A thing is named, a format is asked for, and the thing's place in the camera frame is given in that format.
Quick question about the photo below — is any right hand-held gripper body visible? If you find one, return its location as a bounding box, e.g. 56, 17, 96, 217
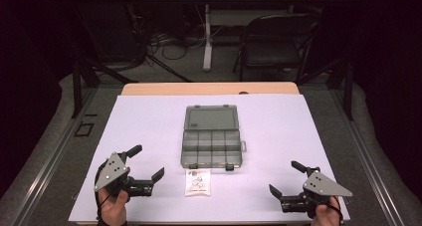
279, 165, 353, 219

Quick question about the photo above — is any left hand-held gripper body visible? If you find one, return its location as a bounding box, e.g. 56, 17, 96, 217
94, 150, 156, 199

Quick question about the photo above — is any small white plastic packet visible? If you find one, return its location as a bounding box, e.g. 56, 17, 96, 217
184, 167, 212, 198

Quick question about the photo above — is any grey clear plastic organizer box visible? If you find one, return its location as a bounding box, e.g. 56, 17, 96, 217
180, 104, 248, 172

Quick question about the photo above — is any person's right hand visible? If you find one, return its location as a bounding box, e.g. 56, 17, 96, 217
310, 196, 343, 226

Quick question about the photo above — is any person's left hand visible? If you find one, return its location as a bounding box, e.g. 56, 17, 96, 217
97, 167, 131, 224

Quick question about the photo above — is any white table mat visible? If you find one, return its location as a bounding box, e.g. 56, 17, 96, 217
67, 93, 351, 225

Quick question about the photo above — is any black metal stand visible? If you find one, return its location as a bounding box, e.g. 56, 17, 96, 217
297, 58, 354, 121
71, 53, 135, 119

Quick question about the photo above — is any wooden table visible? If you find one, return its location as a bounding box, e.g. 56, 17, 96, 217
120, 82, 302, 97

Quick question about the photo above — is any black folding chair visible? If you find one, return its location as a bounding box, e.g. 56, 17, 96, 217
232, 13, 322, 84

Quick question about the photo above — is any white-legged desk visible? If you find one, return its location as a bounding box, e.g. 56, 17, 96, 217
183, 0, 330, 72

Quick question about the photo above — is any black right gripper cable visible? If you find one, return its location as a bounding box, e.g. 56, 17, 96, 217
317, 195, 345, 221

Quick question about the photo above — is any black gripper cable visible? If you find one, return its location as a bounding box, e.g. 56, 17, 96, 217
317, 195, 345, 221
94, 164, 111, 222

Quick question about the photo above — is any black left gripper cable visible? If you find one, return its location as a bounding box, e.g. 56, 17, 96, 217
94, 164, 111, 222

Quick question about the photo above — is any metal floor rail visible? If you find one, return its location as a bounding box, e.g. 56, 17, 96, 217
329, 88, 407, 226
9, 86, 99, 226

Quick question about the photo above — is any bundle of floor cables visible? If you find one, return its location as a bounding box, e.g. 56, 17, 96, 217
127, 3, 227, 73

